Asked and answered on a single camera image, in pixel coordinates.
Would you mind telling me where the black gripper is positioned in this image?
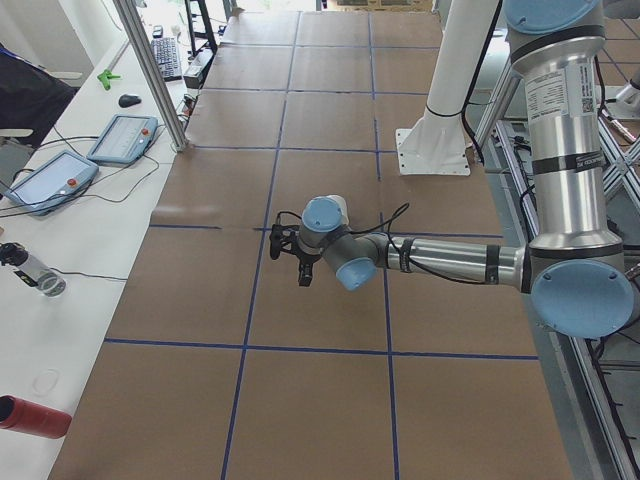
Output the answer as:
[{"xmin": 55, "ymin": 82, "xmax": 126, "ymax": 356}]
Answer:
[{"xmin": 291, "ymin": 227, "xmax": 320, "ymax": 287}]

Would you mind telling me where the white mug black handle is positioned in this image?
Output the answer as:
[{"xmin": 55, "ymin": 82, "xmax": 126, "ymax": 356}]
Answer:
[{"xmin": 329, "ymin": 195, "xmax": 349, "ymax": 225}]

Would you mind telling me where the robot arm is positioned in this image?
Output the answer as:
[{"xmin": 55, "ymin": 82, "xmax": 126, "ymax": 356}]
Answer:
[{"xmin": 288, "ymin": 1, "xmax": 639, "ymax": 339}]

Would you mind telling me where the far blue teach pendant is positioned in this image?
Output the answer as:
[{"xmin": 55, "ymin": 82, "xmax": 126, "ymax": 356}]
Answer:
[{"xmin": 86, "ymin": 114, "xmax": 158, "ymax": 165}]

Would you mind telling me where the blue teach pendant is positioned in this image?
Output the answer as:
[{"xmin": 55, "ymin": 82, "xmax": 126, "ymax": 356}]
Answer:
[
  {"xmin": 4, "ymin": 150, "xmax": 99, "ymax": 215},
  {"xmin": 86, "ymin": 114, "xmax": 158, "ymax": 165}
]

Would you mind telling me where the black computer mouse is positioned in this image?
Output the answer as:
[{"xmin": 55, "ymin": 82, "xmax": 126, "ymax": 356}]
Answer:
[{"xmin": 118, "ymin": 94, "xmax": 141, "ymax": 108}]

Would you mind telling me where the black keyboard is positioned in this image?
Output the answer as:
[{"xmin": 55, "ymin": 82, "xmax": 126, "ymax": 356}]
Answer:
[{"xmin": 150, "ymin": 37, "xmax": 182, "ymax": 81}]

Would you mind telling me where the near blue teach pendant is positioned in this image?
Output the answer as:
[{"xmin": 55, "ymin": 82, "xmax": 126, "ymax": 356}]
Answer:
[{"xmin": 4, "ymin": 150, "xmax": 99, "ymax": 215}]

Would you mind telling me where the clear water bottle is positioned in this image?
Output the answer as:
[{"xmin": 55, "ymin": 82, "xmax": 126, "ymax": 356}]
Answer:
[{"xmin": 1, "ymin": 242, "xmax": 66, "ymax": 297}]

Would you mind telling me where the green clamp tool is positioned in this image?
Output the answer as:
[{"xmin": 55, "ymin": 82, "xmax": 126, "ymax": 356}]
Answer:
[{"xmin": 97, "ymin": 69, "xmax": 121, "ymax": 91}]

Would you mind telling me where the red cylinder bottle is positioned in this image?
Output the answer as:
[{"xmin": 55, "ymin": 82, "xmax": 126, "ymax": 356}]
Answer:
[{"xmin": 1, "ymin": 395, "xmax": 72, "ymax": 439}]

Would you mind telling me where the seated person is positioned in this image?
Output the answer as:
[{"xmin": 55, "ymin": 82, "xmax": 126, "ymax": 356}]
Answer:
[{"xmin": 1, "ymin": 45, "xmax": 76, "ymax": 147}]

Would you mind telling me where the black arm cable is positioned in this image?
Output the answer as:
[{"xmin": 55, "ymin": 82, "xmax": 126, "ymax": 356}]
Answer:
[{"xmin": 275, "ymin": 201, "xmax": 506, "ymax": 286}]

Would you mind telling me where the white pedestal column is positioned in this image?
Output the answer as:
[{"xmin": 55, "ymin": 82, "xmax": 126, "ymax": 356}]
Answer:
[{"xmin": 396, "ymin": 0, "xmax": 501, "ymax": 176}]

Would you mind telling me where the aluminium frame post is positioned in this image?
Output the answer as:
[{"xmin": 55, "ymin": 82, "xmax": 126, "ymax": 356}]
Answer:
[{"xmin": 113, "ymin": 0, "xmax": 188, "ymax": 152}]

